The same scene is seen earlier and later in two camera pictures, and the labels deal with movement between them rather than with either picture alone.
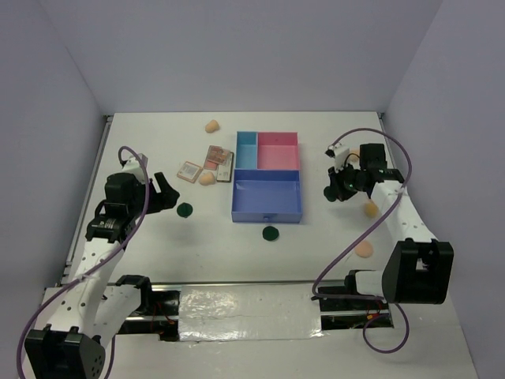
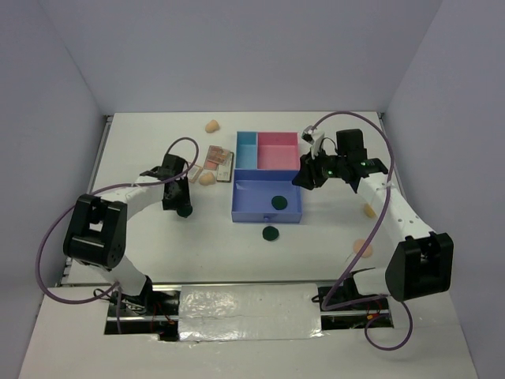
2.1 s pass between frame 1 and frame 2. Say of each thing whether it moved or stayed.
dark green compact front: stayed
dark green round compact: moved
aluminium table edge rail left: stayed
